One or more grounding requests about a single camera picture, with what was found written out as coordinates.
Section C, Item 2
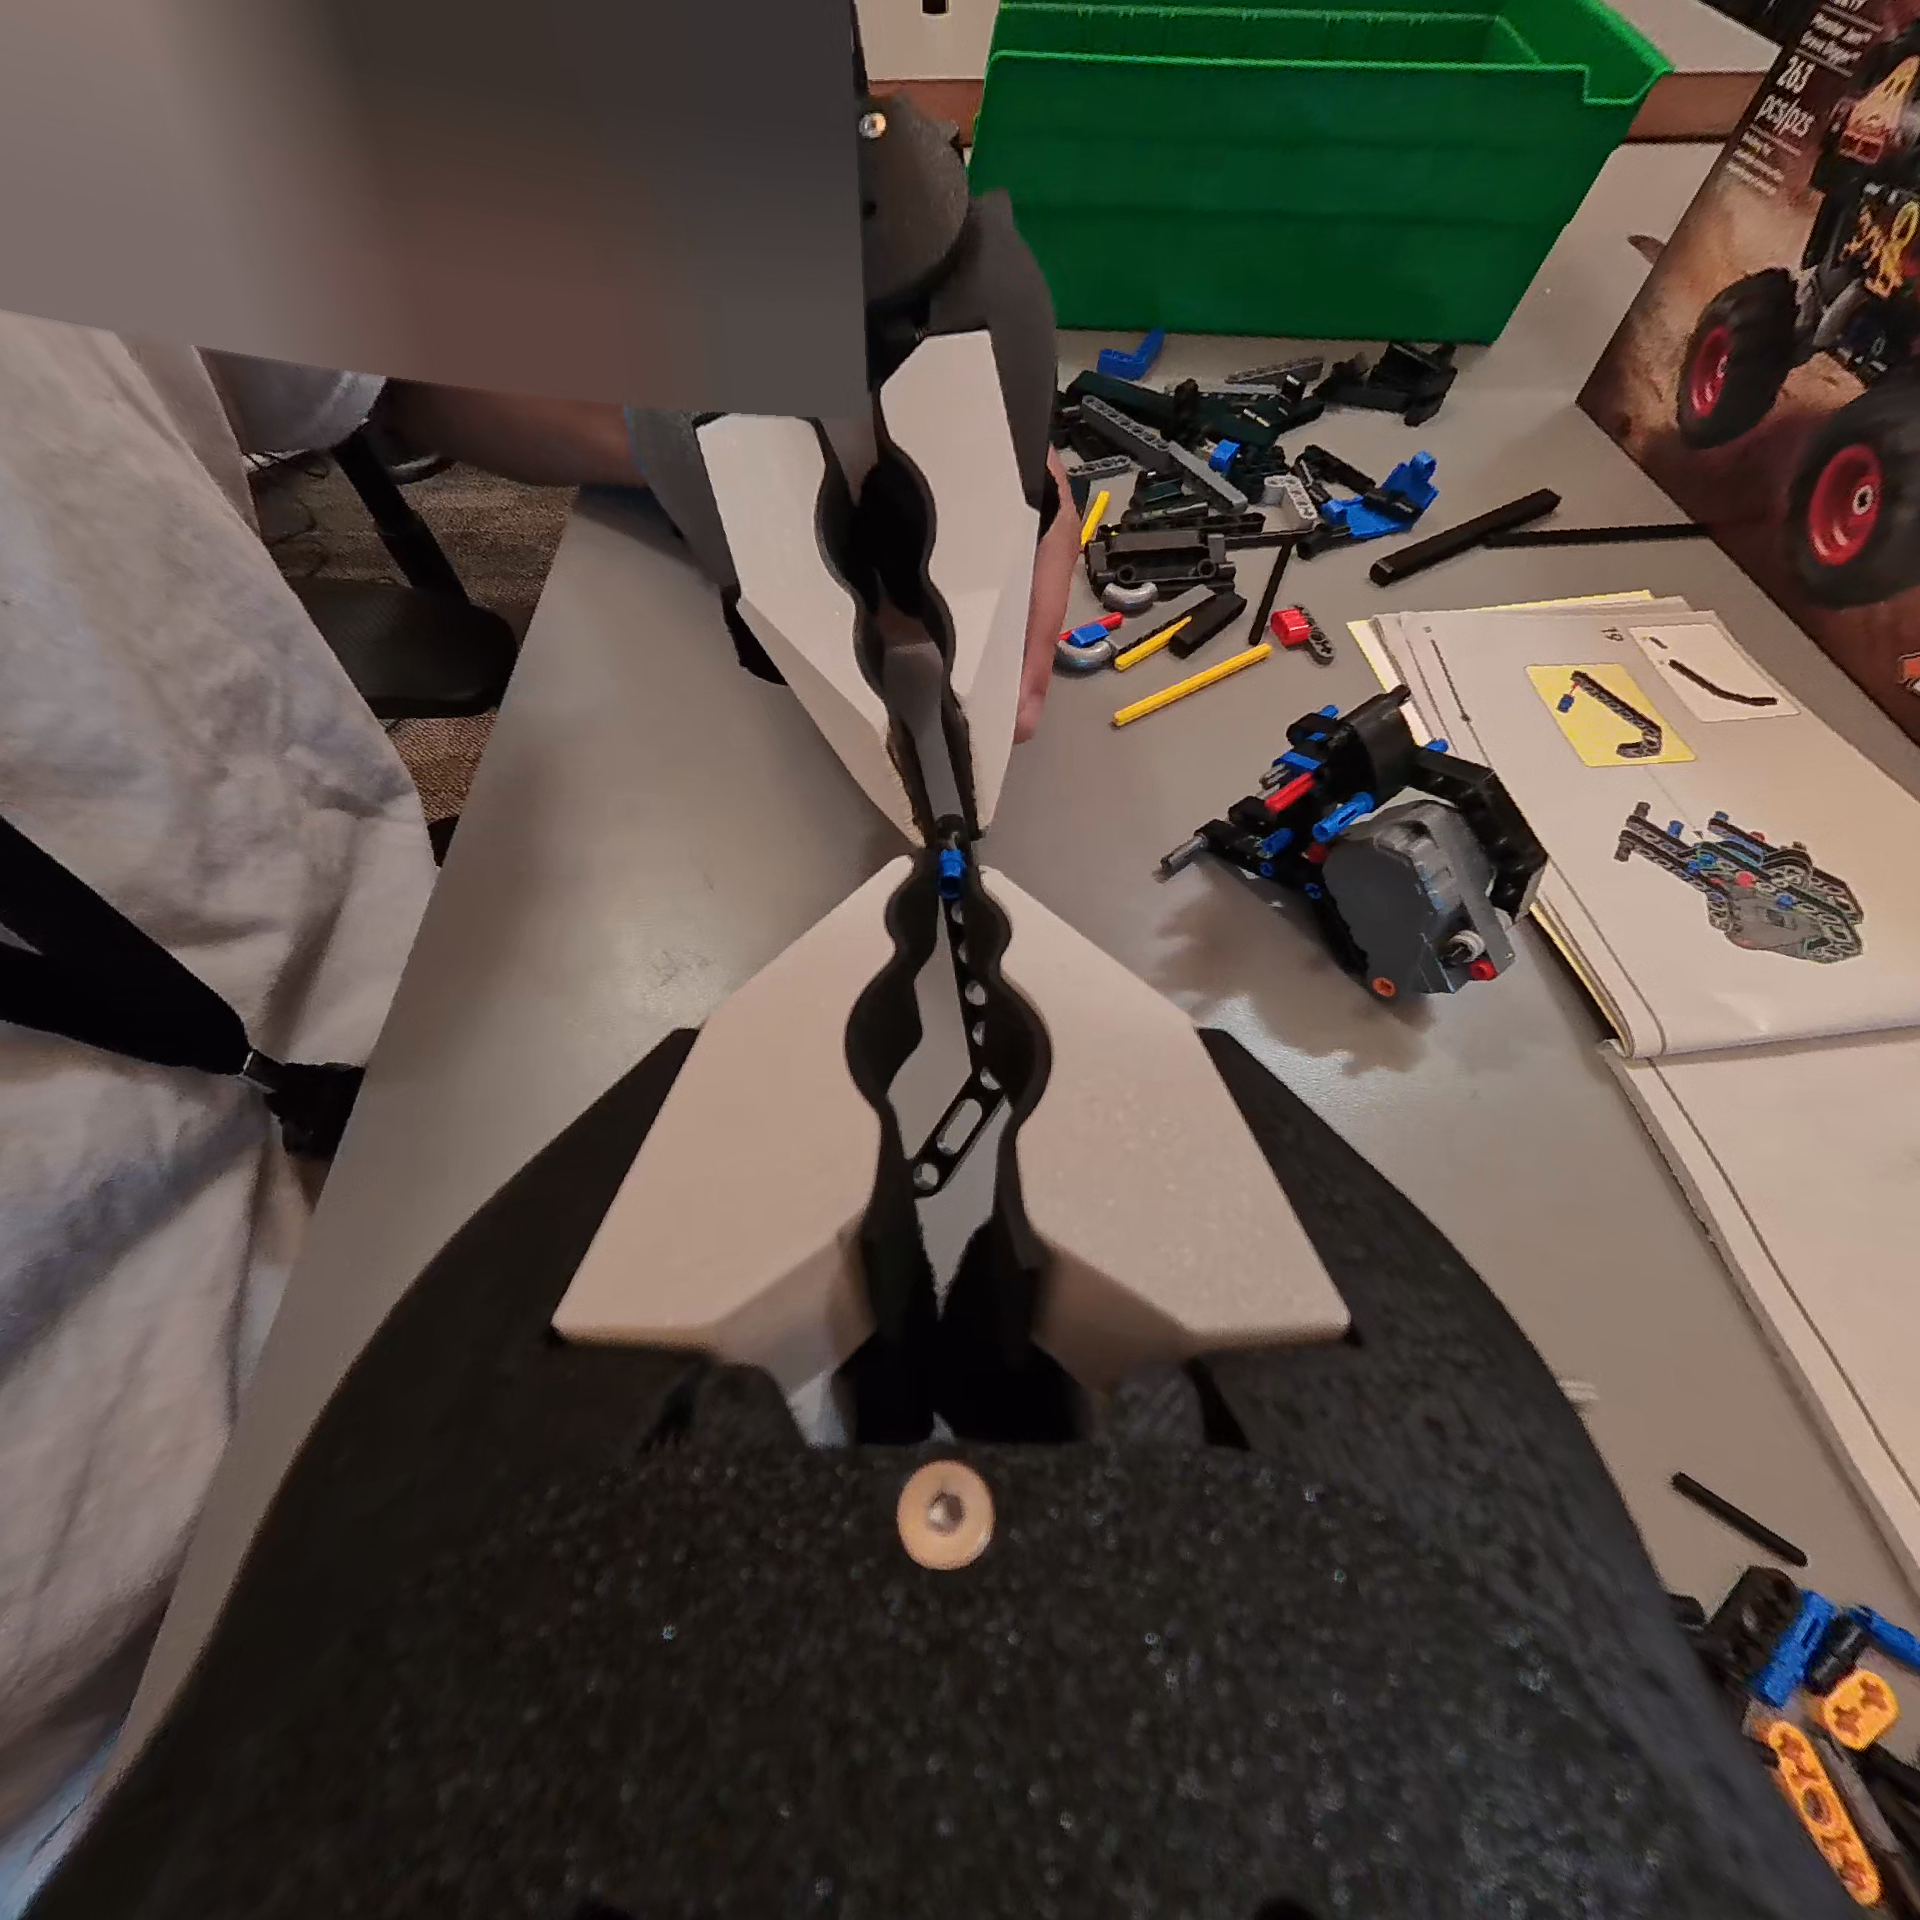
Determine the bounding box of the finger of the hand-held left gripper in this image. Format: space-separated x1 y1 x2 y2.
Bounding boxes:
695 414 922 838
875 333 1049 838

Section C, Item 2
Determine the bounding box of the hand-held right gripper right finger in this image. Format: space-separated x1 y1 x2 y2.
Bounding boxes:
950 871 1354 1448

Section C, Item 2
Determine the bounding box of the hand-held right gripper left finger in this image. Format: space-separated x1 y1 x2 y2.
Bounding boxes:
547 857 944 1448

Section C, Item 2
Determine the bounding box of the black bent lego beam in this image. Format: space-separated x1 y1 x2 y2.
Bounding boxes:
898 816 1022 1201

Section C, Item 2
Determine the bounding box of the lego motor chassis assembly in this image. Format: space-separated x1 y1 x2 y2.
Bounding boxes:
1158 685 1550 1003

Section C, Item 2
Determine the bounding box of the pile of assorted lego beams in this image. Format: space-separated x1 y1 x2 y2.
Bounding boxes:
1049 333 1463 678

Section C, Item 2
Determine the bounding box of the long yellow lego axle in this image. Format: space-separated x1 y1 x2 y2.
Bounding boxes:
1113 637 1274 729

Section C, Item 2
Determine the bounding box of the blue lego panel piece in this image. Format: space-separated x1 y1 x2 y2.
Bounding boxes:
1323 454 1440 543

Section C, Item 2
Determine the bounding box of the long black lego beam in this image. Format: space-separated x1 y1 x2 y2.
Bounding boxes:
1370 490 1565 592

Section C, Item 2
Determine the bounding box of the lego instruction booklet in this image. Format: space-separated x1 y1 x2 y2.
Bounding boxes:
1343 592 1920 1596

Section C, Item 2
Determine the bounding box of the pile of small lego pins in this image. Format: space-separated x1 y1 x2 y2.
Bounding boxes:
1663 1474 1920 1906

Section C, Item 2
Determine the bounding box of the lego set box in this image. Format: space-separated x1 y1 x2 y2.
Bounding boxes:
1574 0 1920 708

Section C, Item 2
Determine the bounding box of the person's left hand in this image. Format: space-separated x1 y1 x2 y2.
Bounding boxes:
1011 445 1089 749

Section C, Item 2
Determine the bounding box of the green plastic bin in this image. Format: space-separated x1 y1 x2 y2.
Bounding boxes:
974 0 1670 347

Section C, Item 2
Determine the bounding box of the black office chair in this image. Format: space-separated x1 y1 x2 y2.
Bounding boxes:
246 420 518 725

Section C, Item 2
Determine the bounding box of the person's white shirt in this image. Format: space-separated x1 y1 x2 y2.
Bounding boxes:
0 316 440 1878

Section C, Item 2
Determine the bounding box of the black harness strap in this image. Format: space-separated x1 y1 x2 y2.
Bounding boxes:
0 816 361 1159

